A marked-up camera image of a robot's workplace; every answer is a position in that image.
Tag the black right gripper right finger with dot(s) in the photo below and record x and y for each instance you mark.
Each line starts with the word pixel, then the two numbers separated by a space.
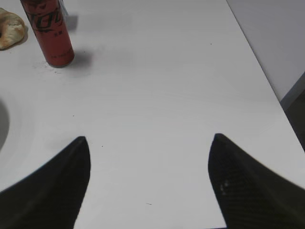
pixel 250 195

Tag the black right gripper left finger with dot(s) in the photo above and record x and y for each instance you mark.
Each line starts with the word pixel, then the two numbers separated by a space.
pixel 50 197

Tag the red cola can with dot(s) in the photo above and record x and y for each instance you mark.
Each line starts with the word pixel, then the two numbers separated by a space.
pixel 47 22

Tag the beige round plate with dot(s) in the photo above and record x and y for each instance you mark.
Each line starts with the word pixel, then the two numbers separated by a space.
pixel 4 123

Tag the golden bread roll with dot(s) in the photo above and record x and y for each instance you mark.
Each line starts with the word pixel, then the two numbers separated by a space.
pixel 12 29

